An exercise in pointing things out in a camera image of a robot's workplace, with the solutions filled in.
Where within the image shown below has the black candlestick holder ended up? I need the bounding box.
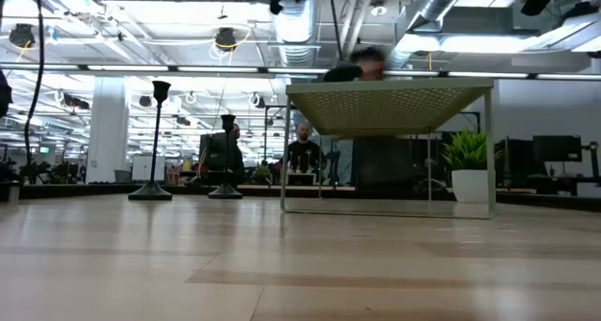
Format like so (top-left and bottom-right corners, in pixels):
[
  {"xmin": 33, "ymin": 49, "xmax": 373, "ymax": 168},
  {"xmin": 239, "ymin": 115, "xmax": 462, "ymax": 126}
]
[
  {"xmin": 208, "ymin": 114, "xmax": 244, "ymax": 200},
  {"xmin": 127, "ymin": 80, "xmax": 173, "ymax": 202},
  {"xmin": 322, "ymin": 0, "xmax": 363, "ymax": 83}
]

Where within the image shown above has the black ceiling lamp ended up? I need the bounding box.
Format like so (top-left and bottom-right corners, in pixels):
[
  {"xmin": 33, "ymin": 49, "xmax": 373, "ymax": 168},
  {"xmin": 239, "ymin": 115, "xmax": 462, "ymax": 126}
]
[
  {"xmin": 8, "ymin": 23, "xmax": 37, "ymax": 49},
  {"xmin": 214, "ymin": 26, "xmax": 238, "ymax": 53}
]

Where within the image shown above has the person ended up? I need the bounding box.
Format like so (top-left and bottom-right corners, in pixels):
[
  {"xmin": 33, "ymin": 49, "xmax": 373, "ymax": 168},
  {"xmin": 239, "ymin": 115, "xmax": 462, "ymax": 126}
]
[
  {"xmin": 280, "ymin": 121, "xmax": 329, "ymax": 187},
  {"xmin": 229, "ymin": 122, "xmax": 246, "ymax": 186},
  {"xmin": 349, "ymin": 46, "xmax": 387, "ymax": 82}
]

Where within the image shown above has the green perforated metal shelf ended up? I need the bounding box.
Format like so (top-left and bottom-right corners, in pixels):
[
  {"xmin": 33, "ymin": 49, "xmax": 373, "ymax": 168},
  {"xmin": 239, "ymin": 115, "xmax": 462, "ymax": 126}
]
[{"xmin": 280, "ymin": 78, "xmax": 497, "ymax": 221}]

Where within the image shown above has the black computer monitor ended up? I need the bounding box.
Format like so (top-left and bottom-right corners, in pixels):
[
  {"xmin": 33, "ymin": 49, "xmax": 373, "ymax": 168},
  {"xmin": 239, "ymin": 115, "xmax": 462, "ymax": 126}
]
[
  {"xmin": 532, "ymin": 134, "xmax": 583, "ymax": 163},
  {"xmin": 495, "ymin": 138, "xmax": 534, "ymax": 176},
  {"xmin": 198, "ymin": 130, "xmax": 236, "ymax": 173}
]

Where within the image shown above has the small potted plant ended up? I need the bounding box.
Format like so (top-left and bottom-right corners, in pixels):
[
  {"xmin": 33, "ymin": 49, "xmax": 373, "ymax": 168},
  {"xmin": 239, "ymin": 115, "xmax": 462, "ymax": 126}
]
[{"xmin": 252, "ymin": 163, "xmax": 273, "ymax": 186}]

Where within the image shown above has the black partition panel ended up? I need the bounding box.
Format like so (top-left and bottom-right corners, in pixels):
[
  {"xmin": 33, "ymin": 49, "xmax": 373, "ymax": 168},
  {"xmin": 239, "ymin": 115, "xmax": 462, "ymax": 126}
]
[{"xmin": 352, "ymin": 136, "xmax": 446, "ymax": 191}]

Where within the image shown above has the long ceiling light strip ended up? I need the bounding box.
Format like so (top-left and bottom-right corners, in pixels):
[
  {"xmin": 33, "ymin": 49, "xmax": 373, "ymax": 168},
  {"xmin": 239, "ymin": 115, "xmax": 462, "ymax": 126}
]
[{"xmin": 0, "ymin": 63, "xmax": 601, "ymax": 82}]

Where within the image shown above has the green plant in white pot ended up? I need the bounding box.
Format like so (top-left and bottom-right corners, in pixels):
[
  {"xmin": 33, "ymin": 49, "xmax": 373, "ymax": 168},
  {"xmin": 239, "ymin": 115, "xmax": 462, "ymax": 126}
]
[{"xmin": 440, "ymin": 127, "xmax": 506, "ymax": 205}]

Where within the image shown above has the white cabinet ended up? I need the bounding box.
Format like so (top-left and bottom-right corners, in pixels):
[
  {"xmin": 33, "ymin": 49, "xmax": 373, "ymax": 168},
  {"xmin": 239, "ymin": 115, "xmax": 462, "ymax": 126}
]
[{"xmin": 131, "ymin": 154, "xmax": 166, "ymax": 182}]

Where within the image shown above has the white pillar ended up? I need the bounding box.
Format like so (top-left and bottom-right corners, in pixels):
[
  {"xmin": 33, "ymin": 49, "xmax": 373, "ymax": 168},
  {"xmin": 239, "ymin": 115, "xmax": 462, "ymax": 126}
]
[{"xmin": 85, "ymin": 76, "xmax": 131, "ymax": 185}]

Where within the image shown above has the silver ventilation duct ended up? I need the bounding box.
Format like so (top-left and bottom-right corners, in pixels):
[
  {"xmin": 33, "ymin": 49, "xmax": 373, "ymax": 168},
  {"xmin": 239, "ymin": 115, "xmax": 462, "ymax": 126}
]
[
  {"xmin": 271, "ymin": 0, "xmax": 318, "ymax": 68},
  {"xmin": 389, "ymin": 0, "xmax": 473, "ymax": 69}
]

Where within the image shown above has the black hanging arm cable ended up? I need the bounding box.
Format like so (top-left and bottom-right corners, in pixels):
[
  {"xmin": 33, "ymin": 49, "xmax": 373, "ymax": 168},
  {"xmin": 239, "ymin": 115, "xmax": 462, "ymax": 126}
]
[{"xmin": 23, "ymin": 0, "xmax": 47, "ymax": 175}]

